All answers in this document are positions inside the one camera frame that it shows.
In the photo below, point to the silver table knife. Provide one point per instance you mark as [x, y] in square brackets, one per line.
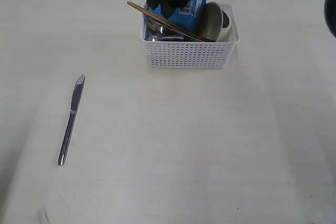
[75, 100]

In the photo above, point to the silver foil packet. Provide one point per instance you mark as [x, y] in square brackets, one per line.
[154, 31]

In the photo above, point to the blue snack packet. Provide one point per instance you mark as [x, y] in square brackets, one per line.
[189, 16]

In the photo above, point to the wooden chopstick lower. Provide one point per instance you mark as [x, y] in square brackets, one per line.
[168, 24]

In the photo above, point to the white perforated plastic basket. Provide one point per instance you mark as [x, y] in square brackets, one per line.
[191, 55]

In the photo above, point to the grey ceramic bowl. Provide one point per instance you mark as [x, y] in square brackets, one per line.
[210, 22]

